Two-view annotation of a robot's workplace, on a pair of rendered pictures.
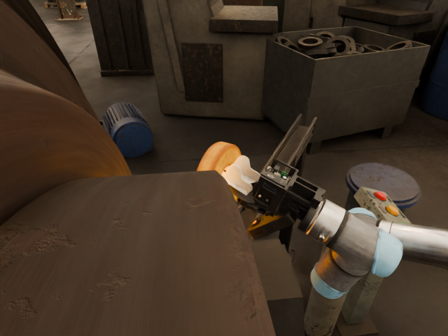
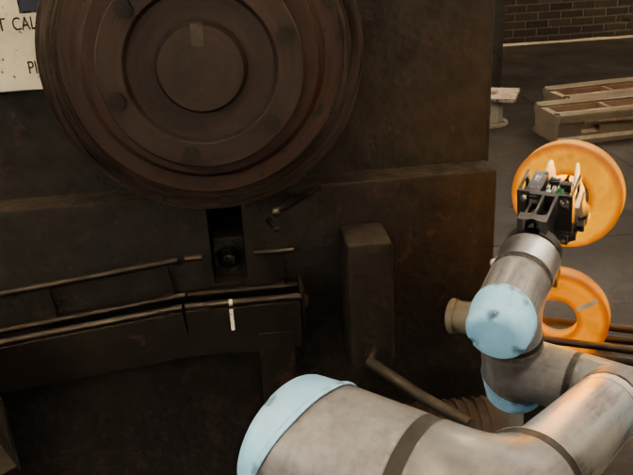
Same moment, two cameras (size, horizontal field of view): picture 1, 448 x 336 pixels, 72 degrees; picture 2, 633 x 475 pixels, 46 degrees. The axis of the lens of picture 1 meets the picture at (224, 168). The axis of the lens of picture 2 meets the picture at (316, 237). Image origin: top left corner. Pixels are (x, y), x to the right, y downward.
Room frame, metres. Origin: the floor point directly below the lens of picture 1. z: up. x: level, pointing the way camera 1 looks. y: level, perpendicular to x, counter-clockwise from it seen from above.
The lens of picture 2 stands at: (0.18, -1.03, 1.30)
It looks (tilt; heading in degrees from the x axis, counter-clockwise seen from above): 23 degrees down; 92
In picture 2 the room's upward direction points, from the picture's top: 3 degrees counter-clockwise
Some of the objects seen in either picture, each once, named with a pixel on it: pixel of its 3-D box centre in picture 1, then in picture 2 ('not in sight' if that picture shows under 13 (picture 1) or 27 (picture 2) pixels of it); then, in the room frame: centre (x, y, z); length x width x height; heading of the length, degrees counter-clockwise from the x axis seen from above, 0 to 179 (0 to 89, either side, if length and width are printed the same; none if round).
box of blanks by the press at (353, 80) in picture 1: (329, 83); not in sight; (2.57, -0.90, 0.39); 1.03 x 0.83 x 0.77; 111
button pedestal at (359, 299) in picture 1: (368, 269); not in sight; (0.75, -0.55, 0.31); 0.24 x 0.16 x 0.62; 6
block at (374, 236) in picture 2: not in sight; (366, 293); (0.23, 0.15, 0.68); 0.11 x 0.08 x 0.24; 96
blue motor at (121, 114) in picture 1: (125, 127); not in sight; (2.19, 0.77, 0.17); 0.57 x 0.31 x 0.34; 26
